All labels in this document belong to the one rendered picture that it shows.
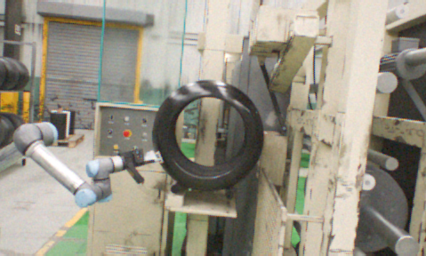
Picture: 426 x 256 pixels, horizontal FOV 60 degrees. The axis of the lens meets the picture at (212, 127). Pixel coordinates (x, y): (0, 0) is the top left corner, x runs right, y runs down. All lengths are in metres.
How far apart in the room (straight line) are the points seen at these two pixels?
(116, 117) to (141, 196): 0.56
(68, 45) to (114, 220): 9.26
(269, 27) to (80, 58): 10.07
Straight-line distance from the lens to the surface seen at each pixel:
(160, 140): 1.86
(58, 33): 11.74
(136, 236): 2.68
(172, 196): 1.92
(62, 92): 11.60
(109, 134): 2.62
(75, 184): 1.65
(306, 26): 1.54
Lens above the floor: 1.40
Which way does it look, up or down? 5 degrees down
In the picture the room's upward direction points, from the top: 5 degrees clockwise
